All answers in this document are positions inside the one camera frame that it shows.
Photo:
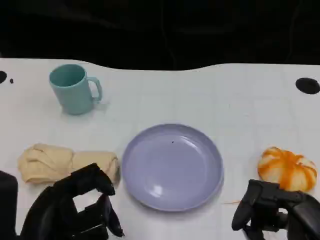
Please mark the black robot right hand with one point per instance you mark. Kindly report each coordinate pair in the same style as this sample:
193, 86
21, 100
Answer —
300, 212

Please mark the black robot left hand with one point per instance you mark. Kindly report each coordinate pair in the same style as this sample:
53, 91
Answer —
62, 200

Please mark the beige towel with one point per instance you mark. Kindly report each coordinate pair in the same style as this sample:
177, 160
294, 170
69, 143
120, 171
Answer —
47, 160

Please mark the orange and white bread roll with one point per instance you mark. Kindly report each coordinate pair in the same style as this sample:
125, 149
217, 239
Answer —
287, 167

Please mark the thin orange thread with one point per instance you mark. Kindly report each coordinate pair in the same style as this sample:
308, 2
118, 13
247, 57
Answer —
232, 202

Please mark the pale green mug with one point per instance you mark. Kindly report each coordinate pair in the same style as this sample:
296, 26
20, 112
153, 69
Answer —
72, 97

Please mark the lilac plate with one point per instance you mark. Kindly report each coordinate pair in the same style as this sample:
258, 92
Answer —
172, 167

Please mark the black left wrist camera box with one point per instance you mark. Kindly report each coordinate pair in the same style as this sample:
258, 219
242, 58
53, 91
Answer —
7, 200

